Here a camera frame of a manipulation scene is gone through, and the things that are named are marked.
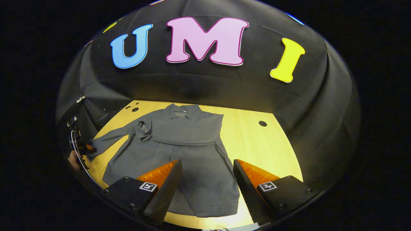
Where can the black backdrop cloth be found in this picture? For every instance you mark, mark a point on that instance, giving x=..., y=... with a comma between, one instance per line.
x=192, y=83

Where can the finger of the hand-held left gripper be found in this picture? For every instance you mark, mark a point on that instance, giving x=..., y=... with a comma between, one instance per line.
x=91, y=148

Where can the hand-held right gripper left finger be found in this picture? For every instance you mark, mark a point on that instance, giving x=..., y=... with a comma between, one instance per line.
x=167, y=192

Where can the white cloth clip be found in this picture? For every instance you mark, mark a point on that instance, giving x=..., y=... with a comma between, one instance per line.
x=81, y=99

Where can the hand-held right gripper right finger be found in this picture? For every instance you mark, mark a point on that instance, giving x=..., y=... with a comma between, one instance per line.
x=245, y=189

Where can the grey collared shirt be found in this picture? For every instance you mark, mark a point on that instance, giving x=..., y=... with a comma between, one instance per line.
x=186, y=138

